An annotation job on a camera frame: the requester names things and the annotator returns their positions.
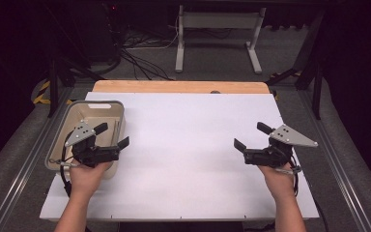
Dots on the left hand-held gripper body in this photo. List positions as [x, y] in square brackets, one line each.
[91, 154]

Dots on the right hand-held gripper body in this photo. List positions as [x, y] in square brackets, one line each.
[270, 154]

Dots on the beige plastic bin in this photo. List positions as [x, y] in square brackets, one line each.
[79, 111]

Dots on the person's left hand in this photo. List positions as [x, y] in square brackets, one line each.
[87, 179]

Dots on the person's right hand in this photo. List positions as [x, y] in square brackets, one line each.
[277, 182]

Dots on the white board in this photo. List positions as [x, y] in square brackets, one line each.
[180, 161]

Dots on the black metal stand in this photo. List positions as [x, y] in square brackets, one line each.
[317, 93]
[53, 87]

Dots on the wooden table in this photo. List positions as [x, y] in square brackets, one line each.
[174, 87]

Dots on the white metal stand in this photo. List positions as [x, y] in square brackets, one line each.
[219, 20]

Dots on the aluminium rail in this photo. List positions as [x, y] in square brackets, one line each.
[22, 174]
[344, 180]

